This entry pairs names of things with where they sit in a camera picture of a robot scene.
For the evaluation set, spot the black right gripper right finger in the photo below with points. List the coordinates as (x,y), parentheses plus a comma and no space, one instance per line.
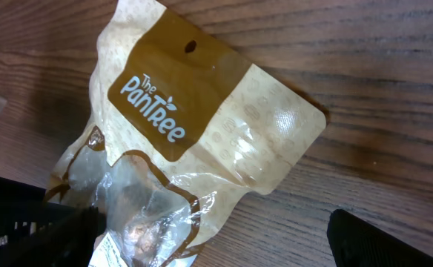
(356,243)

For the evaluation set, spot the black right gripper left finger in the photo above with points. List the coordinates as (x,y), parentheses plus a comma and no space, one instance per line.
(38,233)

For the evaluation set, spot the snack bag with red label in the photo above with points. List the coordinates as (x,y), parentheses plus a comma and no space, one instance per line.
(181,128)

